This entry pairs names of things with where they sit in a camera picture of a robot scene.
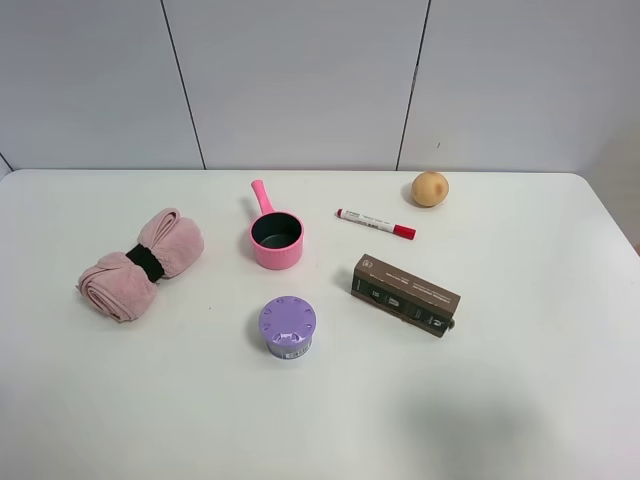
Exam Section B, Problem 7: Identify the pink toy saucepan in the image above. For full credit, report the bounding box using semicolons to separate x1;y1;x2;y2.
249;180;304;270

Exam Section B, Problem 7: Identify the red white marker pen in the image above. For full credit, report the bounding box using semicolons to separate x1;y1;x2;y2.
336;208;416;240

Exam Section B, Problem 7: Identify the purple lidded round container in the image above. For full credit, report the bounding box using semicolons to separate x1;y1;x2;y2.
258;296;316;360

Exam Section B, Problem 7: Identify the yellow-brown round fruit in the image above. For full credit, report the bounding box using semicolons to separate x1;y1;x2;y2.
411;171;449;208

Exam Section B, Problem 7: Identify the brown rectangular cardboard box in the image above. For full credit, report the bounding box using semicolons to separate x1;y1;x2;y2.
351;254;461;338

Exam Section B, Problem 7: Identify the black elastic band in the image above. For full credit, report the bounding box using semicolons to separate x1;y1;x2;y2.
126;244;165;283

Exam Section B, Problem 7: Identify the pink rolled towel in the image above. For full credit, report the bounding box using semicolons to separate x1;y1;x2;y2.
76;208;204;323

